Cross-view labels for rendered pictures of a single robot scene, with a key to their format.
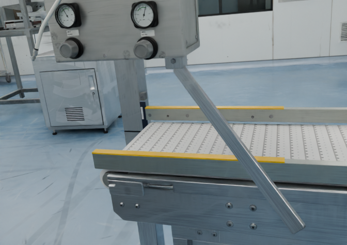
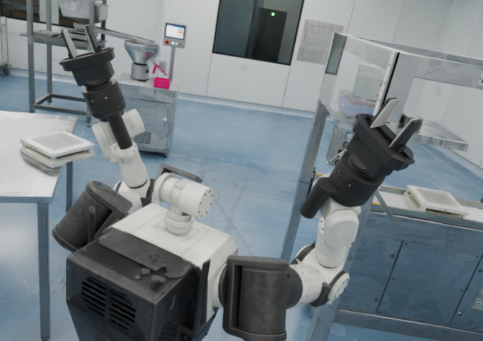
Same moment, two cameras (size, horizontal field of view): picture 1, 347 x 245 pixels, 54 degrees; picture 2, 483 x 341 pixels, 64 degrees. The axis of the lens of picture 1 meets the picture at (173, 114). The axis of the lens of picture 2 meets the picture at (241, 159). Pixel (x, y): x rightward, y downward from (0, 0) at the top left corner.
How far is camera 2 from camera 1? 1.64 m
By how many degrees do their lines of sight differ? 19
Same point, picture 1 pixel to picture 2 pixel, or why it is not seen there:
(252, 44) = (267, 91)
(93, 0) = not seen: hidden behind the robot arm
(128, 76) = (311, 158)
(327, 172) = (398, 210)
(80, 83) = (155, 114)
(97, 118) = (162, 144)
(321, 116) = (386, 188)
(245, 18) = (267, 66)
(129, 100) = (308, 168)
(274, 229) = (377, 226)
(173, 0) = not seen: hidden behind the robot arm
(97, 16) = not seen: hidden behind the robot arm
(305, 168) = (393, 208)
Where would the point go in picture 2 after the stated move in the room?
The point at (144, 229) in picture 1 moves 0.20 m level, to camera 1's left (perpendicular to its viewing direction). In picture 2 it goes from (292, 228) to (261, 228)
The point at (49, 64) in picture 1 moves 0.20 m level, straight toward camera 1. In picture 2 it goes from (131, 92) to (138, 98)
